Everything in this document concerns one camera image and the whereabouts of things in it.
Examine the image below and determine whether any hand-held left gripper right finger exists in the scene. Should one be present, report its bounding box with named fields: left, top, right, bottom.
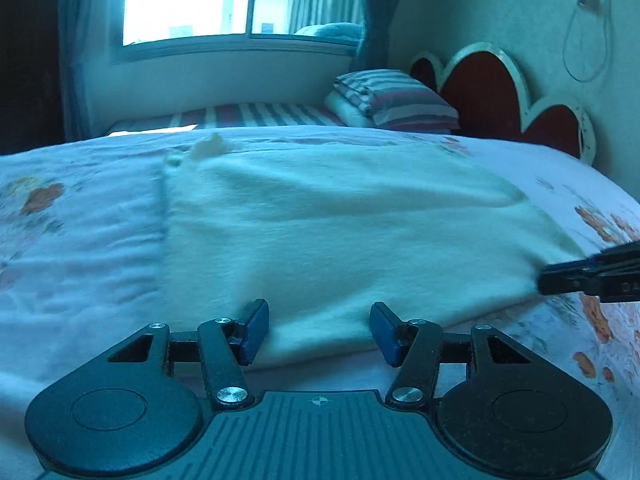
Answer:
left=369, top=302, right=533, bottom=406

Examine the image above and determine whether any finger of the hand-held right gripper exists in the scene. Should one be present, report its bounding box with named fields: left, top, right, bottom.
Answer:
left=537, top=271, right=640, bottom=304
left=542, top=241, right=640, bottom=281

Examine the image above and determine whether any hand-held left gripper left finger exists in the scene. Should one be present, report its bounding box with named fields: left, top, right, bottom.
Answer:
left=106, top=299, right=271, bottom=409

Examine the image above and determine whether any white towel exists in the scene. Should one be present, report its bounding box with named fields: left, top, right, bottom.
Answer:
left=162, top=132, right=588, bottom=368

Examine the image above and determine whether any floral bed sheet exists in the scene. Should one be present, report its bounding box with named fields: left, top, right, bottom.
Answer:
left=0, top=125, right=640, bottom=480

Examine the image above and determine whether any red scalloped headboard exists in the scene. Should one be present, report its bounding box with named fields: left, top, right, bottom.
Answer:
left=409, top=42, right=598, bottom=166

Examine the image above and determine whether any striped mattress sheet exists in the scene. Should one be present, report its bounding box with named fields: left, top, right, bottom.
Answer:
left=107, top=102, right=346, bottom=136

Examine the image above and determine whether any striped pillow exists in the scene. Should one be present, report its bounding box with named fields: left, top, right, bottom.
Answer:
left=325, top=69, right=460, bottom=135

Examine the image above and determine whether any blue folded cloth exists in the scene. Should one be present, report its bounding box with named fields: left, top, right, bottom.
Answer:
left=294, top=22, right=363, bottom=43

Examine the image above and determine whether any teal curtain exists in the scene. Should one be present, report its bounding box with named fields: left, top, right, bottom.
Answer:
left=287, top=0, right=416, bottom=73
left=59, top=0, right=131, bottom=141

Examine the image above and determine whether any sliding glass window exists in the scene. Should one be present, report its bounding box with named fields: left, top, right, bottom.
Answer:
left=112, top=0, right=368, bottom=63

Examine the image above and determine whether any dark wooden wardrobe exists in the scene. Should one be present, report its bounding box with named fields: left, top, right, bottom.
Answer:
left=0, top=0, right=66, bottom=156

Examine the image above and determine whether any hanging charger cable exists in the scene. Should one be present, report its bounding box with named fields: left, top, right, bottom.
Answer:
left=562, top=0, right=613, bottom=83

